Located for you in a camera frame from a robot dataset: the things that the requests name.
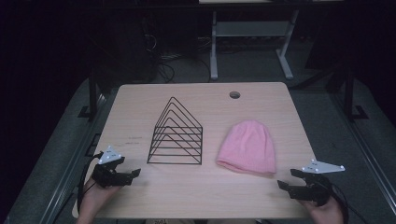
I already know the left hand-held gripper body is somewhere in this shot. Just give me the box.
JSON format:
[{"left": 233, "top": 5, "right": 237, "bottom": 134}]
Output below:
[{"left": 91, "top": 145, "right": 126, "bottom": 189}]

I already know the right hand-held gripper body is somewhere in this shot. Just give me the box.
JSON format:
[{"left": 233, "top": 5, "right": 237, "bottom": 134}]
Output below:
[{"left": 298, "top": 159, "right": 347, "bottom": 207}]

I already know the person's left hand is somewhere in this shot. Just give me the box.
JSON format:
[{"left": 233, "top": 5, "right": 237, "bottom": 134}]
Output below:
[{"left": 81, "top": 176, "right": 123, "bottom": 222}]

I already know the person's right hand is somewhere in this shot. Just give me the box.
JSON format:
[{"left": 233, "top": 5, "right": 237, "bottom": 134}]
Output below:
[{"left": 299, "top": 196, "right": 346, "bottom": 224}]

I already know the pink knitted beanie hat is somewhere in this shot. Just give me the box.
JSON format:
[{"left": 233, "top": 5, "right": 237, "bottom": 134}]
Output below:
[{"left": 216, "top": 119, "right": 277, "bottom": 175}]

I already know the black metal stand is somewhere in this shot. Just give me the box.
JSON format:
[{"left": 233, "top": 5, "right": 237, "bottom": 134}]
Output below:
[
  {"left": 342, "top": 69, "right": 370, "bottom": 123},
  {"left": 78, "top": 69, "right": 101, "bottom": 120}
]

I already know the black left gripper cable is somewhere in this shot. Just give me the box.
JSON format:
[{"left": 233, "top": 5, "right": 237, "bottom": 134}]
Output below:
[{"left": 77, "top": 151, "right": 105, "bottom": 217}]

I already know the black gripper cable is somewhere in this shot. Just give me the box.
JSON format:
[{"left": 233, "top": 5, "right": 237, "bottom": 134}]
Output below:
[
  {"left": 77, "top": 151, "right": 105, "bottom": 217},
  {"left": 330, "top": 182, "right": 372, "bottom": 224}
]

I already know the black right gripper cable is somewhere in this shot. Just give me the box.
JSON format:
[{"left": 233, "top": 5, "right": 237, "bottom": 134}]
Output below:
[{"left": 330, "top": 182, "right": 372, "bottom": 224}]

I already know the grey metal rail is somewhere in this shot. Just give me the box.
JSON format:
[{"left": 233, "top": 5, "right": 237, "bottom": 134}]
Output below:
[
  {"left": 328, "top": 92, "right": 396, "bottom": 208},
  {"left": 6, "top": 88, "right": 120, "bottom": 224}
]

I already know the black wire file rack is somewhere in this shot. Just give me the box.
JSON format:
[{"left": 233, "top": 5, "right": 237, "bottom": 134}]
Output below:
[{"left": 146, "top": 96, "right": 204, "bottom": 166}]

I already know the black cable bundle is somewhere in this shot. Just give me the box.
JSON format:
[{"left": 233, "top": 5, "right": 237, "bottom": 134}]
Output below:
[{"left": 146, "top": 31, "right": 213, "bottom": 84}]

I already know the white metal desk frame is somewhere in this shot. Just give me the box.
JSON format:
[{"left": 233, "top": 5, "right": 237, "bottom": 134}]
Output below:
[{"left": 209, "top": 8, "right": 301, "bottom": 82}]

